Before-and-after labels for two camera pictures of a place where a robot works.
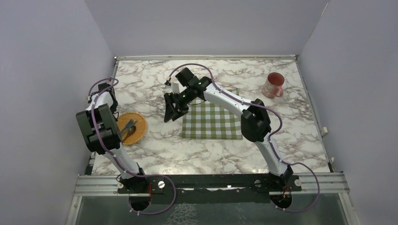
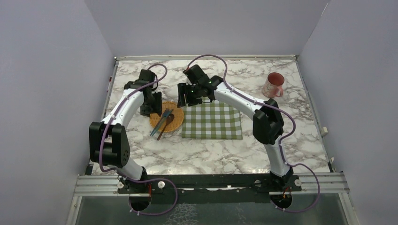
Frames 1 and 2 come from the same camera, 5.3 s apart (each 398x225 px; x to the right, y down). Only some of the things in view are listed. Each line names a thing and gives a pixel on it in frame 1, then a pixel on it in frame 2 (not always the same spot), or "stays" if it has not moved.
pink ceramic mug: [272, 87] stays
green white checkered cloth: [204, 120] stays
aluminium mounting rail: [310, 184] stays
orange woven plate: [141, 124] -> [177, 120]
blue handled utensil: [130, 124] -> [165, 115]
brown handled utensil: [131, 131] -> [170, 118]
